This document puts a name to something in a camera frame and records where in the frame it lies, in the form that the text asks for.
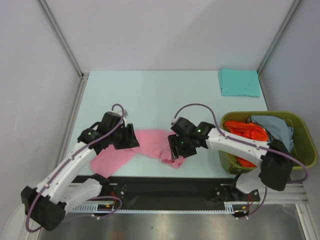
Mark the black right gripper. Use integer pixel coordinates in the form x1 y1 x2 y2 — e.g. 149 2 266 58
168 134 197 161

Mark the folded teal t shirt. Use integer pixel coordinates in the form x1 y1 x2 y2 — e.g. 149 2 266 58
218 68 261 98

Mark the orange t shirt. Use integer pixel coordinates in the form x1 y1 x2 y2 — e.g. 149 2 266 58
223 120 270 168

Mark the olive green plastic basket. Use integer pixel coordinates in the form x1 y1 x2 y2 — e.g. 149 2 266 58
219 111 318 175

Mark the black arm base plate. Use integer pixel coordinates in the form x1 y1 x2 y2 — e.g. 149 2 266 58
69 175 261 211

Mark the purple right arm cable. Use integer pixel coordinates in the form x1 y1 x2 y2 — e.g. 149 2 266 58
173 103 310 185

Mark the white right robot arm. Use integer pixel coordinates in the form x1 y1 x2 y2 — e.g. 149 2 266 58
168 117 293 201

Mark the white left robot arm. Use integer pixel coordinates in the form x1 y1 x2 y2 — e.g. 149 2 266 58
20 110 140 233

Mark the aluminium frame rail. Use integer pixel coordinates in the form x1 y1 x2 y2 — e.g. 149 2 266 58
265 183 309 205

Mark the aluminium corner post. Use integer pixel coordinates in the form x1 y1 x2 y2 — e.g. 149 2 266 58
36 0 90 80
257 0 303 75

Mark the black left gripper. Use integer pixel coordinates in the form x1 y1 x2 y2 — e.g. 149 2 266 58
109 123 140 150

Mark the grey slotted cable duct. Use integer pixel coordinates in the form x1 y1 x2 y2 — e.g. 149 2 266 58
70 201 247 215

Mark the grey blue t shirt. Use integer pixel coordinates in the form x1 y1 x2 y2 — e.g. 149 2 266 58
247 115 294 152

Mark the left aluminium corner post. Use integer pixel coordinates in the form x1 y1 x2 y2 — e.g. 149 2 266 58
36 0 90 80

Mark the pink t shirt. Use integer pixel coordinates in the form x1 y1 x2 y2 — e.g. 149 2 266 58
90 129 185 178

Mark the right aluminium corner post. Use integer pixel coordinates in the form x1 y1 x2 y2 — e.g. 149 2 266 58
257 0 303 75

